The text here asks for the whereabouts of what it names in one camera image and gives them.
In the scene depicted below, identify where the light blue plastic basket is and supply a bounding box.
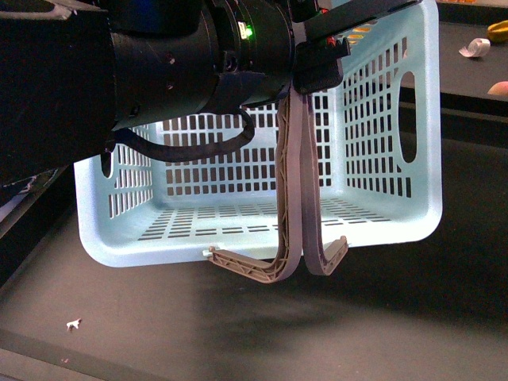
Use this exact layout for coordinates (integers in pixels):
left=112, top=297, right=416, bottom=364
left=75, top=1, right=442, bottom=267

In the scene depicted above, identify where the white paper scrap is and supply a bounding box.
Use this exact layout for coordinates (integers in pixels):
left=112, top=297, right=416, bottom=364
left=66, top=318, right=82, bottom=332

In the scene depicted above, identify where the pink peach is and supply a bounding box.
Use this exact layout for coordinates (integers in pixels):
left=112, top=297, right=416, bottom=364
left=487, top=81, right=508, bottom=97

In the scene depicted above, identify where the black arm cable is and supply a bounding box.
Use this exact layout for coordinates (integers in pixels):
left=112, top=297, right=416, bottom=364
left=103, top=106, right=256, bottom=163

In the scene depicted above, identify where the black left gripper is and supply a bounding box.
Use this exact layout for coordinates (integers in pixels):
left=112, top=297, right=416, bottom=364
left=289, top=1, right=416, bottom=94

